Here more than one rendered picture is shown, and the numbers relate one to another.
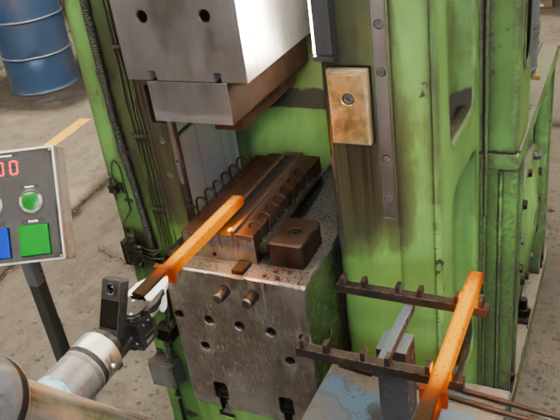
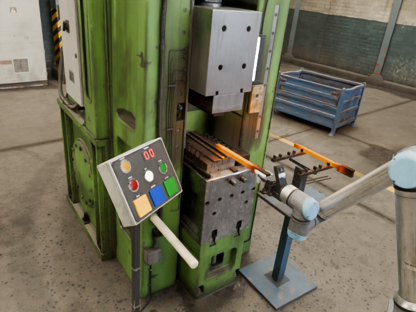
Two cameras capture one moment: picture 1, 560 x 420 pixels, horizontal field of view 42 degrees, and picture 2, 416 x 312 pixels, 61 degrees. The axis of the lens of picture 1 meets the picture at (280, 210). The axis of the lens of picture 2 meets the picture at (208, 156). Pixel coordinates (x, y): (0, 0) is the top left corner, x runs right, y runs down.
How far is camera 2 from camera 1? 1.99 m
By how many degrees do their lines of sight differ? 57
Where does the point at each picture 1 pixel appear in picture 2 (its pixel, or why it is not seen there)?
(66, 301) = not seen: outside the picture
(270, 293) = (247, 174)
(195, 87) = (232, 95)
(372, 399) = not seen: hidden behind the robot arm
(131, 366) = (67, 293)
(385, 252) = (252, 152)
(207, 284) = (224, 182)
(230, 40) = (250, 75)
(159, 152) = (175, 135)
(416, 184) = (265, 124)
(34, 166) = (158, 150)
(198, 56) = (237, 82)
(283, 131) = not seen: hidden behind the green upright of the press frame
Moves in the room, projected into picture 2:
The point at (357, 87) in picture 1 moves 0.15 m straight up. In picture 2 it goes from (260, 91) to (265, 65)
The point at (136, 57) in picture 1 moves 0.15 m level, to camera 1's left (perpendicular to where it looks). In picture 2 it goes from (212, 85) to (197, 91)
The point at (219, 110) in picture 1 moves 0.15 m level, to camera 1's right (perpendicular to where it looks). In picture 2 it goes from (238, 104) to (248, 98)
